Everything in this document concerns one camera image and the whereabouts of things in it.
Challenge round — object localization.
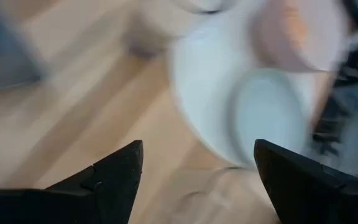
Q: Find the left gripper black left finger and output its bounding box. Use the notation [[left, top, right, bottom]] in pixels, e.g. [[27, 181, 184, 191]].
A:
[[45, 139, 144, 224]]

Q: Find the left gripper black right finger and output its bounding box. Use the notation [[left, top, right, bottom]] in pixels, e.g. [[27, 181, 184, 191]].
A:
[[254, 139, 354, 224]]

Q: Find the pink ceramic bowl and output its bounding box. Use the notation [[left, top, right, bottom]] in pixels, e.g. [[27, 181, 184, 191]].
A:
[[249, 0, 348, 75]]

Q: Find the blue cereal box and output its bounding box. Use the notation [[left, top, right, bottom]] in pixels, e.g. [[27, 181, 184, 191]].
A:
[[0, 2, 45, 95]]

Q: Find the clear glass of milk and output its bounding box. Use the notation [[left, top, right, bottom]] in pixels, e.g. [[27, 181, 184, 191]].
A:
[[125, 0, 239, 60]]

